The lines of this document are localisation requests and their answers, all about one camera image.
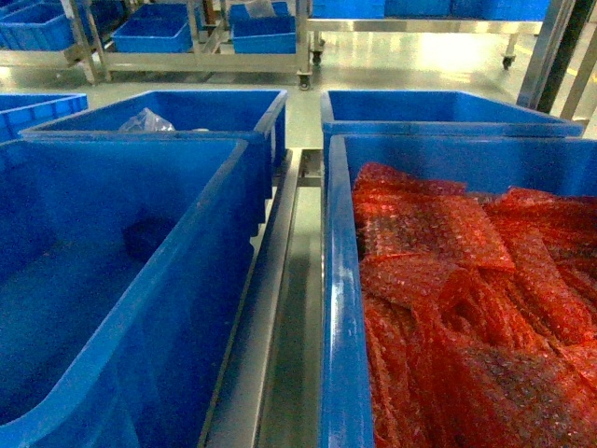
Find blue bin with clear plastic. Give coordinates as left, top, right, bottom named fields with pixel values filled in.
left=21, top=90, right=288, bottom=199

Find blue bin behind red wrap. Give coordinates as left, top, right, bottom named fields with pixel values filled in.
left=321, top=90, right=583, bottom=138

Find empty blue bin front middle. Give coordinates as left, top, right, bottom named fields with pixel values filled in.
left=1, top=140, right=267, bottom=447

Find blue bin with red wrap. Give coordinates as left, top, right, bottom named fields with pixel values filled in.
left=318, top=134, right=596, bottom=447

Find stainless steel flow rack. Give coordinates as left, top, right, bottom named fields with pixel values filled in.
left=0, top=0, right=597, bottom=448

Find clear plastic bag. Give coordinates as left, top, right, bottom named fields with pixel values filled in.
left=118, top=107, right=175, bottom=133

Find red bubble wrap bags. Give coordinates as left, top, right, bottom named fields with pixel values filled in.
left=352, top=162, right=596, bottom=447

